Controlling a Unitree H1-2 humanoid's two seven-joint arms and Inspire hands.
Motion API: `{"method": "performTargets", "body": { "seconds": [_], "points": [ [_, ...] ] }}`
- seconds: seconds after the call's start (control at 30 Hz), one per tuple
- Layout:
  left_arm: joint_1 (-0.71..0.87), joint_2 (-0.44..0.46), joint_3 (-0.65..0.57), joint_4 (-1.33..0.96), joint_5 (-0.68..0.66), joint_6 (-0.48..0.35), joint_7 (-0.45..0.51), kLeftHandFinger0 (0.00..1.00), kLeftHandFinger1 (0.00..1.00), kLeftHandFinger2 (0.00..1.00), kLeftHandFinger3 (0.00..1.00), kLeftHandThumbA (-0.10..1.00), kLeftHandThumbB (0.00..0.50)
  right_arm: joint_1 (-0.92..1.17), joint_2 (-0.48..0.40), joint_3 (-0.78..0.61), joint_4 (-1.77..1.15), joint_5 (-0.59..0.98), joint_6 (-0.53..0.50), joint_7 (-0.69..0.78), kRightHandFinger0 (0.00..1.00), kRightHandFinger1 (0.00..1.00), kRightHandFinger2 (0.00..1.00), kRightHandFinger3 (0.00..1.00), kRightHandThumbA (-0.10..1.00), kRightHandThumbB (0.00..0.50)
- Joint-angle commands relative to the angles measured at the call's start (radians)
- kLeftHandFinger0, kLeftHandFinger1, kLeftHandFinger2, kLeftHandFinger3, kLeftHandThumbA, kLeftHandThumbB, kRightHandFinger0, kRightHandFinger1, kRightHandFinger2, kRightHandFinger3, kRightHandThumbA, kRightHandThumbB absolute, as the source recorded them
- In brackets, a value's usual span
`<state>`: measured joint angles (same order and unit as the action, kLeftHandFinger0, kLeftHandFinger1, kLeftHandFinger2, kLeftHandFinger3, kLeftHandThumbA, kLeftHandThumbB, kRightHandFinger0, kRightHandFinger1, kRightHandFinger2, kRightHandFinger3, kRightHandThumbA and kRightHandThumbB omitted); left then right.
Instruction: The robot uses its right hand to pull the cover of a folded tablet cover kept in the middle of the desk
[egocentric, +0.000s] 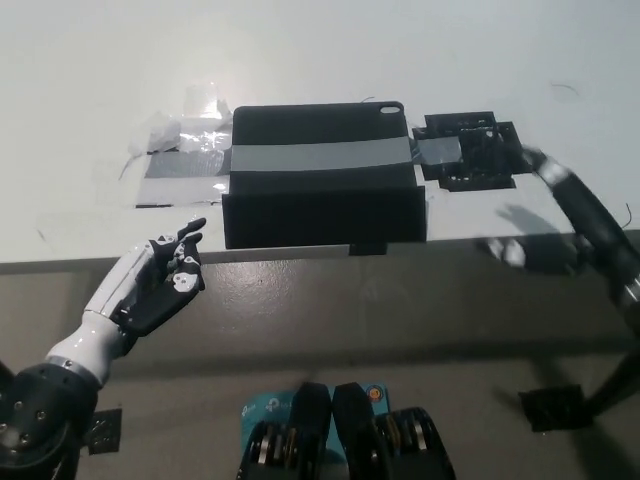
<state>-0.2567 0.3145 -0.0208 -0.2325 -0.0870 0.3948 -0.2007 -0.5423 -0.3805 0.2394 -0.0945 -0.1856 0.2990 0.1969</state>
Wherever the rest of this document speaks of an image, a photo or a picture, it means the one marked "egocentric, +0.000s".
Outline dark grey duct tape patch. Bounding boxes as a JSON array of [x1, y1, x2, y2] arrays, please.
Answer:
[[143, 149, 234, 180]]

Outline black robot torso blocks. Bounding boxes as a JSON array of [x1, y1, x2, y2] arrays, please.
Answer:
[[236, 381, 457, 480]]

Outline small black floor marker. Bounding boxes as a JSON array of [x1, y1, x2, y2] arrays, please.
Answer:
[[82, 407, 124, 456]]

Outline crumpled white tape piece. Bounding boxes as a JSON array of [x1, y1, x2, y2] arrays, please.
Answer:
[[125, 111, 182, 157]]

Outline black folded tablet cover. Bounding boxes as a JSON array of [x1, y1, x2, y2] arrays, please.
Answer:
[[221, 101, 429, 259]]

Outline glossy clear tape strip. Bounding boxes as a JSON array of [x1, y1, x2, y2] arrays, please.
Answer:
[[175, 117, 234, 152]]

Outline white and black right hand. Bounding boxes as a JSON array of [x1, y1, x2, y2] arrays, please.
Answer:
[[475, 231, 594, 277]]

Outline short grey tape piece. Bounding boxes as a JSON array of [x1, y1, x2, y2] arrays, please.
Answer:
[[413, 137, 464, 166]]

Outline clear tape scrap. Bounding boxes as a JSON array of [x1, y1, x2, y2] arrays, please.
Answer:
[[182, 82, 232, 120]]

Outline black printed lattice bracket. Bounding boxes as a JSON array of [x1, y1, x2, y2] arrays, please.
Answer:
[[411, 110, 520, 194]]

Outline teal router box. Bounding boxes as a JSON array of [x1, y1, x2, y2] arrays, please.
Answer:
[[239, 383, 391, 469]]

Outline white and black left hand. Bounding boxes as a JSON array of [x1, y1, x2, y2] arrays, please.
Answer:
[[83, 217, 208, 337]]

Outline large black floor marker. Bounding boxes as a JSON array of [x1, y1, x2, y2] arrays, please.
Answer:
[[517, 383, 597, 433]]

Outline pale grey tape patch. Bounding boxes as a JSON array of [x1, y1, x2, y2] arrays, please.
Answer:
[[133, 174, 232, 209]]

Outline grey tape strip across cover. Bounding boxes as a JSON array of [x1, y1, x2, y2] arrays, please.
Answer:
[[229, 137, 417, 177]]

